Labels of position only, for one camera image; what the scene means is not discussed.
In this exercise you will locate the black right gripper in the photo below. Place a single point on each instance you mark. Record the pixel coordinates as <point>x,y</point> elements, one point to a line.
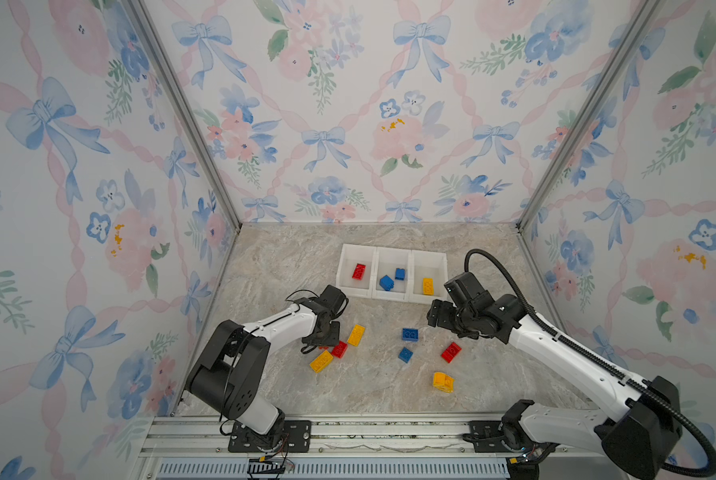
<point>441,322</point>

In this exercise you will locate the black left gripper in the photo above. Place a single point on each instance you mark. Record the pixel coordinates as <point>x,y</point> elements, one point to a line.
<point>333,340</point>

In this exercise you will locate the red curved lego brick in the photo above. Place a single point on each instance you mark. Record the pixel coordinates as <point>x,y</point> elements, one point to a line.
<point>359,271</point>

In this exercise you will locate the yellow curved lego brick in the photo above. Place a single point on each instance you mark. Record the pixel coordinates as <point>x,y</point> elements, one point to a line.
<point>428,286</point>

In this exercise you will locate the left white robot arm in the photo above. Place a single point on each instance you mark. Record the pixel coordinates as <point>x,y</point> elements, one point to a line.
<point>228,372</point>

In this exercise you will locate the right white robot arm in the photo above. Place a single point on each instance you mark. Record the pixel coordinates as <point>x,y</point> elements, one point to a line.
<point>630,423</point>

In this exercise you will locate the yellow lego brick upper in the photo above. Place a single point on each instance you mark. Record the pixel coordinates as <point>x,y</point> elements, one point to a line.
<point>356,335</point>

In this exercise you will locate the yellow lego brick lower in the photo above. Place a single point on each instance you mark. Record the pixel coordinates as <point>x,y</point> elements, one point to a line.
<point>323,360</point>

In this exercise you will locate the white left plastic bin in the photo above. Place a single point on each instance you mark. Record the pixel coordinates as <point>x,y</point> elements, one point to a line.
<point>350,256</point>

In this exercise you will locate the yellow arched lego brick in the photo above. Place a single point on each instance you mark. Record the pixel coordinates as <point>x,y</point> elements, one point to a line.
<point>443,382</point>

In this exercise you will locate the white middle plastic bin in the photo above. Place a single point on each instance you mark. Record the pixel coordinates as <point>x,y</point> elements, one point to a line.
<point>386,261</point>

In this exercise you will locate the small blue lego cube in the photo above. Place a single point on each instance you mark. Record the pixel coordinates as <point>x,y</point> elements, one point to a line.
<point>405,355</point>

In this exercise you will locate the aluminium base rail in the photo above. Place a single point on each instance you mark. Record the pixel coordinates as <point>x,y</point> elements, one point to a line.
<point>373,446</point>

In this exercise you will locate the left aluminium corner post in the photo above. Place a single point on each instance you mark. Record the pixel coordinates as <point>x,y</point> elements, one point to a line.
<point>153,46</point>

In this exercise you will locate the aluminium corner post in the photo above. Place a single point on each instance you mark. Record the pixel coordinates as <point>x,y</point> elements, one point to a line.
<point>153,46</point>
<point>633,34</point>

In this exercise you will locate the right aluminium corner post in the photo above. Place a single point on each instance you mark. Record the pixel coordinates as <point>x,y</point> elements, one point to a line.
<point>633,34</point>

